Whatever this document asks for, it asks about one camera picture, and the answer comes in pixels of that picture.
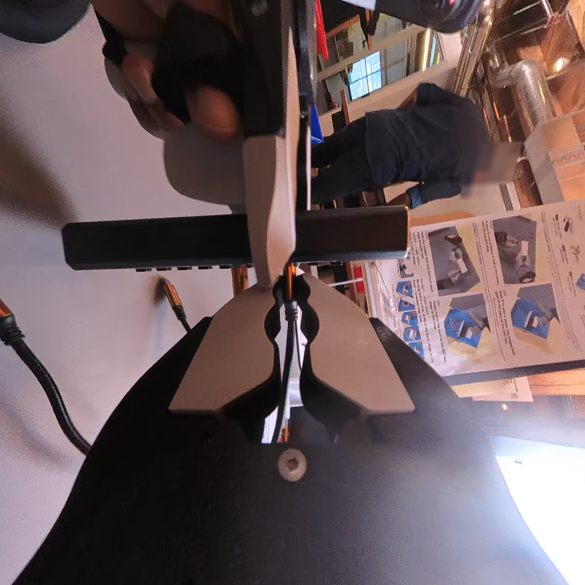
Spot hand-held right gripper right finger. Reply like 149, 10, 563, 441
296, 273, 416, 417

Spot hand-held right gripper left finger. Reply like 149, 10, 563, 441
168, 283, 283, 417

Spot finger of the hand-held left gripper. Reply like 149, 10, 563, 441
242, 133, 299, 289

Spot long black usb hub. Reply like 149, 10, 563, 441
61, 206, 410, 273

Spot person's left hand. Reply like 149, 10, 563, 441
90, 0, 241, 143

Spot background window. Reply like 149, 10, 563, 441
346, 49, 384, 100

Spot printed instruction sheet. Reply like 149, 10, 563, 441
378, 200, 585, 376

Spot black backing panel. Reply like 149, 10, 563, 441
441, 360, 585, 388

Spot silver ceiling duct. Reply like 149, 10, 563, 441
489, 58, 557, 134

